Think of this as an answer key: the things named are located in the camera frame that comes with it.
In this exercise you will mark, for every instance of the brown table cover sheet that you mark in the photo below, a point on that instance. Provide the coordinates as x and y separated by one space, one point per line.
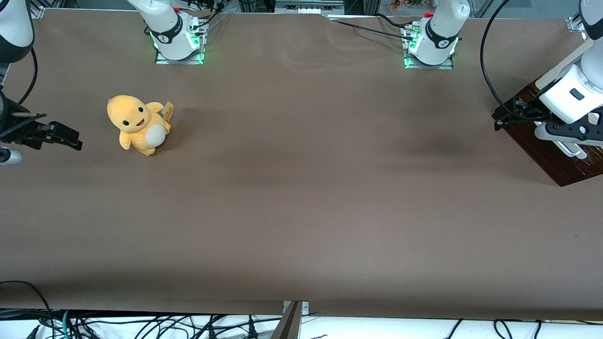
301 188

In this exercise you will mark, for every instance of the small orange object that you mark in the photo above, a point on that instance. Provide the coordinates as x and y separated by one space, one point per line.
395 5

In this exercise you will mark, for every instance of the grey device with ports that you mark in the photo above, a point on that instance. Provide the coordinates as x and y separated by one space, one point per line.
308 6

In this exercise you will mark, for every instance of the aluminium corner bracket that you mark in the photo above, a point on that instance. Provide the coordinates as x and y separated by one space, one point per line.
37 12
577 24

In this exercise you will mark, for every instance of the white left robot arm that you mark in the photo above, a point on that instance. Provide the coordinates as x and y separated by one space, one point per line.
438 33

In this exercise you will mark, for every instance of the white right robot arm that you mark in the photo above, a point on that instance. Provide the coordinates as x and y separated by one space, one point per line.
167 23

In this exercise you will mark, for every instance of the metal mount bracket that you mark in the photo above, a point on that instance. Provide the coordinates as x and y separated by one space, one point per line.
304 307

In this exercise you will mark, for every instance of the white drawer cabinet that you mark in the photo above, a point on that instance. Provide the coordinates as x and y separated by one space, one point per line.
565 63

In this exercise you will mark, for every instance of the grey brown mount bar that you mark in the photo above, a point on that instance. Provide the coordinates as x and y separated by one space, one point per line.
287 327

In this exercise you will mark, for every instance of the dark brown wooden base board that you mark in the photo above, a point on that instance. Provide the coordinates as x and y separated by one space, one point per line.
560 167

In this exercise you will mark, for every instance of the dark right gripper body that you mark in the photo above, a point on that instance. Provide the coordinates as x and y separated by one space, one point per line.
10 126

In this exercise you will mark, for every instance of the yellow plush toy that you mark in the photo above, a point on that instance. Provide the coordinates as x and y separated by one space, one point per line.
134 120

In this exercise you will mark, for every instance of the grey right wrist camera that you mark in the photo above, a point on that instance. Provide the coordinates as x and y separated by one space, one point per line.
9 156

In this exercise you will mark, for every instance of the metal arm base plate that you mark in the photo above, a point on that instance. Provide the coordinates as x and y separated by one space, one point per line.
443 66
162 60

